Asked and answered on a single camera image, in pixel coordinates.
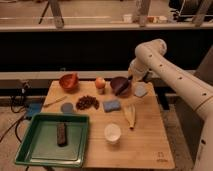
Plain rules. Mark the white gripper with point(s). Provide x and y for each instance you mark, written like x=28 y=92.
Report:
x=136 y=75

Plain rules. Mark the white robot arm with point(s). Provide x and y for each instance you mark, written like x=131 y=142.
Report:
x=195 y=92

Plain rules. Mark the purple bowl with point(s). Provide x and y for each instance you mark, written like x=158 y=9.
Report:
x=116 y=82

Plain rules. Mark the orange red bowl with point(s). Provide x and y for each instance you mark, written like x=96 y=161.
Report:
x=69 y=81

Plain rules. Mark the light blue cloth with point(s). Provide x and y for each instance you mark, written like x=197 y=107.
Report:
x=140 y=90

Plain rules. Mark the orange fruit on cup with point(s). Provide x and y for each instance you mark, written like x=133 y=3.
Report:
x=100 y=84

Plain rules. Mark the blue sponge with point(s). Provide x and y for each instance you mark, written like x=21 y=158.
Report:
x=112 y=105

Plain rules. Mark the pile of dark raisins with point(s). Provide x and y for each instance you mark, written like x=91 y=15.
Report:
x=86 y=102

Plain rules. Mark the white cup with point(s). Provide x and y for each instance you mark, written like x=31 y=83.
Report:
x=112 y=133

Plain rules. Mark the wooden spoon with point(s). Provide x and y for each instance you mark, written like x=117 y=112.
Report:
x=56 y=101

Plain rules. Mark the grey round lid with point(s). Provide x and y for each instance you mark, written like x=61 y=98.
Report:
x=67 y=108

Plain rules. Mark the dark sponge block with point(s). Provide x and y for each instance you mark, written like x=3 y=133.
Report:
x=61 y=134

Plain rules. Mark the green plastic tray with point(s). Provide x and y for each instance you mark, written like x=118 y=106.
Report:
x=39 y=145

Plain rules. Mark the blue power box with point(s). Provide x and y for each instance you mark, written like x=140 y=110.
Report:
x=33 y=109

